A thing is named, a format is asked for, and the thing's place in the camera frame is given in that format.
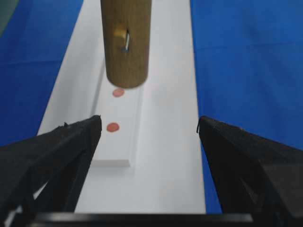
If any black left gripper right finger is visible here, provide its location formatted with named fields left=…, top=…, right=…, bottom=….
left=196, top=116, right=303, bottom=227

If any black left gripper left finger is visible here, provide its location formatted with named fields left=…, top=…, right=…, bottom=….
left=0, top=115, right=102, bottom=223

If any wooden mallet hammer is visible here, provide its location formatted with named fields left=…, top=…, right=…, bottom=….
left=100, top=0, right=152, bottom=89

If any large white board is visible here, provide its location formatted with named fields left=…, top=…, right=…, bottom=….
left=4, top=0, right=206, bottom=225

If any small white raised block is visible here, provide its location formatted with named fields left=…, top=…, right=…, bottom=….
left=91, top=66, right=143, bottom=167

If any blue table cloth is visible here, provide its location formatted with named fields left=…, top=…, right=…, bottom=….
left=0, top=0, right=303, bottom=215

